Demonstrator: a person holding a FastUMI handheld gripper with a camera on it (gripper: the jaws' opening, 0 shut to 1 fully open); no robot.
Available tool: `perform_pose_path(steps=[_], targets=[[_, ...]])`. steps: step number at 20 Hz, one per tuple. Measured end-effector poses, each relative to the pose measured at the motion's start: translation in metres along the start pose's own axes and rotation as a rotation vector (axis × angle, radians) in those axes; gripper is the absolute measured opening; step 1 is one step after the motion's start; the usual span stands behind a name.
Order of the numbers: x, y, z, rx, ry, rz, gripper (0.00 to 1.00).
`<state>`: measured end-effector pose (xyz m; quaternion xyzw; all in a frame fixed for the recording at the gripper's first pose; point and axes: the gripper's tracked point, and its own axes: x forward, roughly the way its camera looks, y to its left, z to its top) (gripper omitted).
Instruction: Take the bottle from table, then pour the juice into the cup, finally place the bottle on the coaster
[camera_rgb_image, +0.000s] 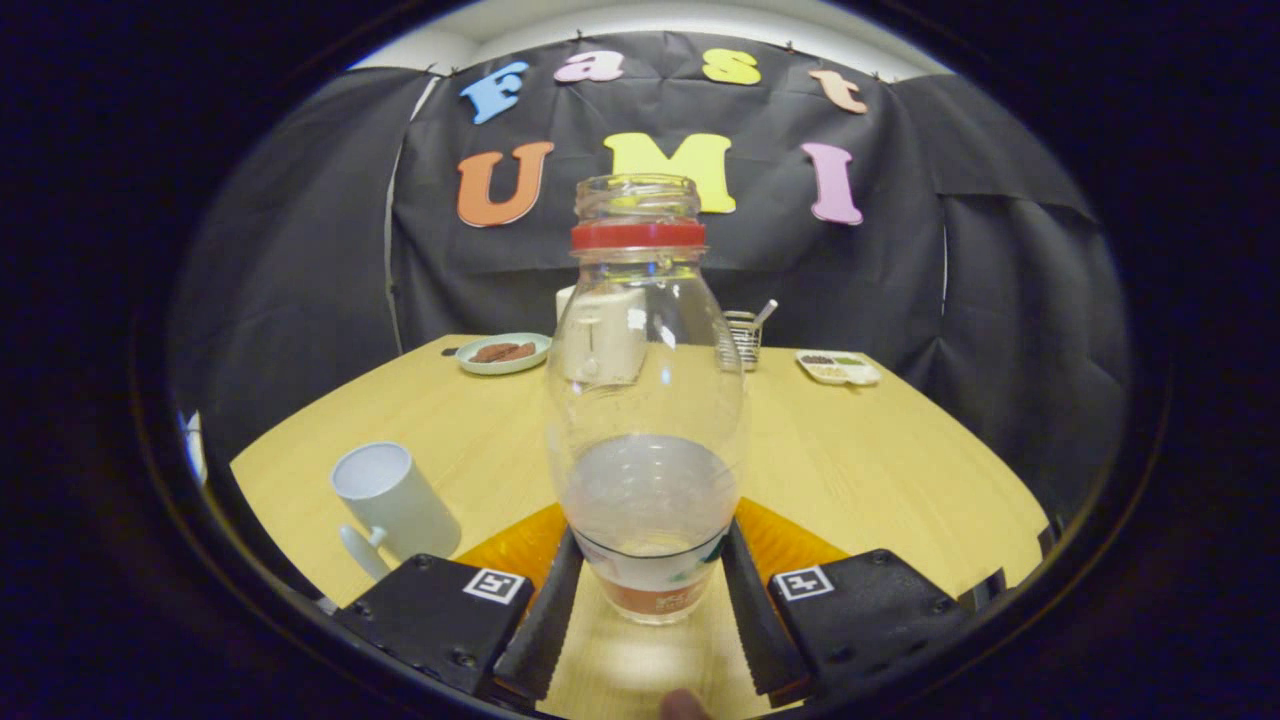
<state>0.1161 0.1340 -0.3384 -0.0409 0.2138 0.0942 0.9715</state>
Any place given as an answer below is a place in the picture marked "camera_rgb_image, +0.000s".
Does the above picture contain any wooden table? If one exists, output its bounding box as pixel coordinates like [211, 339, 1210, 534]
[230, 335, 1051, 717]

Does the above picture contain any metal wire holder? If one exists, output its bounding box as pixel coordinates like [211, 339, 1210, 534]
[722, 310, 763, 373]

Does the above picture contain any pale green plate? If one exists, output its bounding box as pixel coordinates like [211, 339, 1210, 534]
[455, 332, 553, 376]

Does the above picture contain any white toaster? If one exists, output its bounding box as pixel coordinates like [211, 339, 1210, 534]
[555, 284, 649, 387]

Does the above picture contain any black backdrop cloth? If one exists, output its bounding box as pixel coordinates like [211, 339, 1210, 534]
[170, 30, 1131, 521]

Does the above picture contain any white divided dish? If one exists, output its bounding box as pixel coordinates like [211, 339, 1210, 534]
[795, 350, 883, 387]

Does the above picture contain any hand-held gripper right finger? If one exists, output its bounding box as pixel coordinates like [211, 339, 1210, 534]
[722, 497, 976, 701]

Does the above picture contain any clear plastic juice bottle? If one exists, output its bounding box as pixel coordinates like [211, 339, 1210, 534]
[545, 173, 746, 626]

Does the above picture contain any white cup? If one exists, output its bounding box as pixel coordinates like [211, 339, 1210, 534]
[330, 442, 463, 583]

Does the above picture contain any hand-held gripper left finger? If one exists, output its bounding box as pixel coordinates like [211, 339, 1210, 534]
[333, 502, 586, 703]

